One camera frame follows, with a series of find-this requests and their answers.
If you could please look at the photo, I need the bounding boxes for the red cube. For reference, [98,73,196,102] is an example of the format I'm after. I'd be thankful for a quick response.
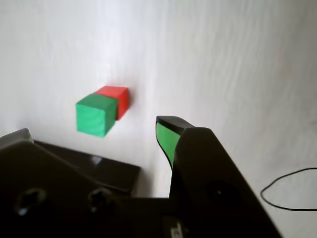
[94,85,130,121]

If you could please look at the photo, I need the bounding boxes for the green cube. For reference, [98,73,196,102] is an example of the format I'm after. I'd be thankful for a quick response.
[75,93,118,138]

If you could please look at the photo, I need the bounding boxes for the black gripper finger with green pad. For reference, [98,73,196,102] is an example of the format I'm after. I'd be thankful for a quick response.
[155,115,284,238]
[0,127,131,238]

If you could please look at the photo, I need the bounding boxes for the thin black wire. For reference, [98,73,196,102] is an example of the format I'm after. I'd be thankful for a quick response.
[260,167,317,212]

